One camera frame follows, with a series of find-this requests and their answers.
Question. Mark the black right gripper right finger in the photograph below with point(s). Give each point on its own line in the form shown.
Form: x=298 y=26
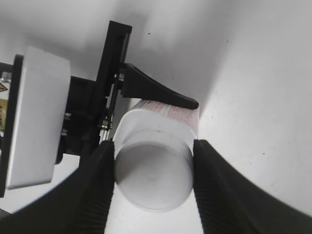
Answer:
x=228 y=203

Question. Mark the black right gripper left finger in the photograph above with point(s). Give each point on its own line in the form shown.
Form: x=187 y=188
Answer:
x=78 y=205

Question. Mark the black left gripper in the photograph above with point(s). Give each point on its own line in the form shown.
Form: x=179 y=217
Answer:
x=86 y=104

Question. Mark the white bottle cap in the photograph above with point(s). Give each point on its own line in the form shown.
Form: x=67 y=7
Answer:
x=154 y=170

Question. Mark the white yili changqing yogurt bottle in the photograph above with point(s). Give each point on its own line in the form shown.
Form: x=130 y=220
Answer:
x=156 y=116

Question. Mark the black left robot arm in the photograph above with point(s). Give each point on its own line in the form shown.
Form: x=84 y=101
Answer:
x=9 y=72

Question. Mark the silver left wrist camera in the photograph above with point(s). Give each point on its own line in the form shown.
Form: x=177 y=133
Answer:
x=33 y=132

